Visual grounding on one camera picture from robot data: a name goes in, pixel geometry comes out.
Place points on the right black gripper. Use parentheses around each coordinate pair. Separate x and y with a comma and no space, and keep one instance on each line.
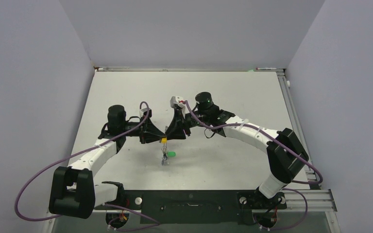
(176,130)

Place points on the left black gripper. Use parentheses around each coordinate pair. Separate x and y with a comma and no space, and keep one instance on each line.
(148,133)

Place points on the large metal ring disc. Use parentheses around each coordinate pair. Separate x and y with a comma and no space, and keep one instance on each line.
(165,158)

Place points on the green key tag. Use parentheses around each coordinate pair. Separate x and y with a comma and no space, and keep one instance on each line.
(171,154)

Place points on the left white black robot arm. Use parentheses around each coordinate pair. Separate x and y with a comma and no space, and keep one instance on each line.
(73,191)

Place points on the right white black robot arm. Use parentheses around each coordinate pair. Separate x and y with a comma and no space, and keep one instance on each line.
(285,152)

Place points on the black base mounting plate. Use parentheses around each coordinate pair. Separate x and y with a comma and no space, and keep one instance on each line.
(205,216)

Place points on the red white marker pen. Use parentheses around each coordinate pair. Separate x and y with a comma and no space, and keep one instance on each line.
(265,68)

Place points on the aluminium rail back edge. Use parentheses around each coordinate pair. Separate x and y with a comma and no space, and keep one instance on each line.
(156,69)

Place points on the aluminium frame rail right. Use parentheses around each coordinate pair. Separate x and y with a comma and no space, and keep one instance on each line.
(296,126)

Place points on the aluminium frame rail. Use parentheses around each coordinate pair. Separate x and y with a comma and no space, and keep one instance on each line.
(296,126)
(308,201)

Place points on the aluminium frame rail front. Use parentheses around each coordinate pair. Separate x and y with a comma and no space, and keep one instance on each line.
(308,201)

